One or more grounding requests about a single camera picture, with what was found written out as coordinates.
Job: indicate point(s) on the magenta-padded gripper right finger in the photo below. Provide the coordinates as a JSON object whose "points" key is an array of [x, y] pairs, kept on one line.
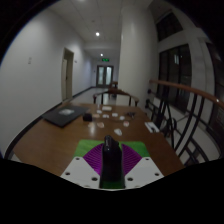
{"points": [[143, 171]]}

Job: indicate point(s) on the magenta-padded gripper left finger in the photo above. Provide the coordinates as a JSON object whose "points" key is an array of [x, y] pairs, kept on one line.
{"points": [[80, 171]]}

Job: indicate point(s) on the black computer mouse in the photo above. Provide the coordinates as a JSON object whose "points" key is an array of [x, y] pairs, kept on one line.
{"points": [[112, 160]]}

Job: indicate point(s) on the green mouse pad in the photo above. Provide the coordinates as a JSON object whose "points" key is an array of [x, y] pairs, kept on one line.
{"points": [[86, 146]]}

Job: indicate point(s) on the small white piece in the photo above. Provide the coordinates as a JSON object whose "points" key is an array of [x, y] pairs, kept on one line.
{"points": [[126, 123], [122, 118], [115, 114], [105, 116], [118, 132], [99, 111]]}

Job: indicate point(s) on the small beige round piece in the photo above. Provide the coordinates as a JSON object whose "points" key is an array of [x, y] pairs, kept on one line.
{"points": [[91, 125], [100, 125]]}

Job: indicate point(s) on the small black box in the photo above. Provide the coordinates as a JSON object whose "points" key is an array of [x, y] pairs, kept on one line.
{"points": [[87, 117]]}

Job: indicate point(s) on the black closed laptop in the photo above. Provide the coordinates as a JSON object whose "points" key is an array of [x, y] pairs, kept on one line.
{"points": [[65, 115]]}

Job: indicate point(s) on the white flat card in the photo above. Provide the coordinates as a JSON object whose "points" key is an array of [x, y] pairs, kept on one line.
{"points": [[106, 108]]}

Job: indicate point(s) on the brown wooden chair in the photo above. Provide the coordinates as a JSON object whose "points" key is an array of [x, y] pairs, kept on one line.
{"points": [[113, 84]]}

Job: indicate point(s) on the black railing with wooden handrail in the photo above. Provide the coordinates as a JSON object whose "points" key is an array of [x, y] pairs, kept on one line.
{"points": [[186, 88]]}

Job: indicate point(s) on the white single door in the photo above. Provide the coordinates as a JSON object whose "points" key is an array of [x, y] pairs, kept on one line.
{"points": [[67, 75]]}

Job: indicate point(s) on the glass double door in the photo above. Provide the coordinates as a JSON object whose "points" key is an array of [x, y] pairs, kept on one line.
{"points": [[104, 76]]}

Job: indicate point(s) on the dark framed window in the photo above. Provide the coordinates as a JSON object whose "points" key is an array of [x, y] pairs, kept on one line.
{"points": [[175, 76]]}

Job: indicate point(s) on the green exit sign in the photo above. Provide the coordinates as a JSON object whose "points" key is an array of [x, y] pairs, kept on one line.
{"points": [[105, 60]]}

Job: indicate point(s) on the round ceiling light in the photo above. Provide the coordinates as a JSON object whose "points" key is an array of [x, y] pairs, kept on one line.
{"points": [[97, 34], [100, 54]]}

